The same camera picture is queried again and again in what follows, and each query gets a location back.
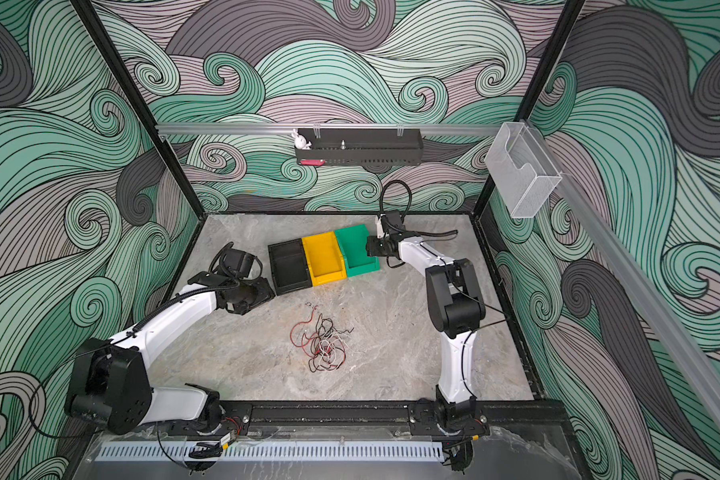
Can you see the white slotted cable duct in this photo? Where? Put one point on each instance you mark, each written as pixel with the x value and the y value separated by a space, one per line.
pixel 277 450

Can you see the white rabbit figurine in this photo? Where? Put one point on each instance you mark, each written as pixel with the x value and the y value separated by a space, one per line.
pixel 300 141

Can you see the green storage bin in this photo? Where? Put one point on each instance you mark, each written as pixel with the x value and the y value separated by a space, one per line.
pixel 352 243

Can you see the black corner frame post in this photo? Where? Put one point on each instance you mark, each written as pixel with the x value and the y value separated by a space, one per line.
pixel 96 30
pixel 549 58

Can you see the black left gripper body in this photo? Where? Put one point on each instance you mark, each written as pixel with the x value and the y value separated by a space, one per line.
pixel 253 294

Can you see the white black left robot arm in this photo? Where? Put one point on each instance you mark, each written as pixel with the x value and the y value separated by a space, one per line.
pixel 109 385

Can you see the black wall shelf tray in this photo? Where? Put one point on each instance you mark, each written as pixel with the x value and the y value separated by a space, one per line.
pixel 375 149

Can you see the aluminium wall rail back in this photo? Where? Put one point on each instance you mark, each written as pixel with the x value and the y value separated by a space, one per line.
pixel 251 128

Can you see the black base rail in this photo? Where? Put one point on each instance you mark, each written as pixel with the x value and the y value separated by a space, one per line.
pixel 402 418

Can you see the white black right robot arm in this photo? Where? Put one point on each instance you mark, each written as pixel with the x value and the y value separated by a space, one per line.
pixel 456 309

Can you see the clear plastic wall holder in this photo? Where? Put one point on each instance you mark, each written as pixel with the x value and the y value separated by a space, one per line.
pixel 522 167

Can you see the pink marker on shelf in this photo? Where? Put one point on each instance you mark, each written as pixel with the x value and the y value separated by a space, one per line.
pixel 312 162

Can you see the black storage bin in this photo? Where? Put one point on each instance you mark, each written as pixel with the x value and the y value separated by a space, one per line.
pixel 289 267

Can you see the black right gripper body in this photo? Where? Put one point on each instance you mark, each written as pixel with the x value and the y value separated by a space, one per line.
pixel 378 247

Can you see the black corner frame post left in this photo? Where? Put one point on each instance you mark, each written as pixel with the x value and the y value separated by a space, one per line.
pixel 96 30

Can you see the black corner frame post right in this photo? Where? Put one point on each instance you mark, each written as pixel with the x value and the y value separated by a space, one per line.
pixel 549 58

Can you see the yellow storage bin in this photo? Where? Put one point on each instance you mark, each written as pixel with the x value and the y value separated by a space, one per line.
pixel 324 258

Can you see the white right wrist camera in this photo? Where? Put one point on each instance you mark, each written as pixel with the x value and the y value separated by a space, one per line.
pixel 389 223

